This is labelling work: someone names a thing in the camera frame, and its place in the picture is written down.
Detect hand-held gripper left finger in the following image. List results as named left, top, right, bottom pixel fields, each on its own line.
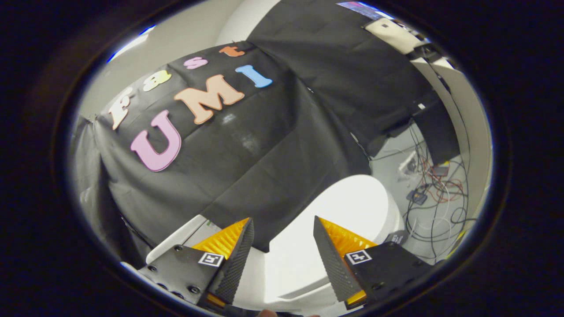
left=137, top=217, right=255, bottom=309

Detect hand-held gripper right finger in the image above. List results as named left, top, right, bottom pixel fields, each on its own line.
left=313, top=216, right=434, bottom=310

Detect white toilet lid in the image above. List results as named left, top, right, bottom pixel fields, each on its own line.
left=245, top=174, right=390, bottom=304

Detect black lid handle knob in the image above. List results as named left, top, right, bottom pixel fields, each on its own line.
left=383, top=230, right=409, bottom=246

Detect white toilet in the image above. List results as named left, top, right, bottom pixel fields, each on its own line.
left=145, top=174, right=405, bottom=317

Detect small dark adapter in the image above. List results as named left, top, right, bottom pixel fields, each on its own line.
left=406, top=188, right=428, bottom=205

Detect black backdrop cloth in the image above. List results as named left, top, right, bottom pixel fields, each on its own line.
left=70, top=0, right=461, bottom=265

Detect white power strip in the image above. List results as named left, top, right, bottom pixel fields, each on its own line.
left=399, top=152, right=419, bottom=174

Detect black box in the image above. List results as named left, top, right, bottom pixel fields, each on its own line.
left=412, top=103, right=461, bottom=166

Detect beige flat panel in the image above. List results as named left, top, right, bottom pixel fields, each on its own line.
left=364, top=18, right=426, bottom=54

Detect ceiling light panel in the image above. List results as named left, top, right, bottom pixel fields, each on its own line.
left=106, top=24, right=157, bottom=62

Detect tangle of floor cables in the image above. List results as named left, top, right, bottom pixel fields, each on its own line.
left=370, top=119, right=479, bottom=260

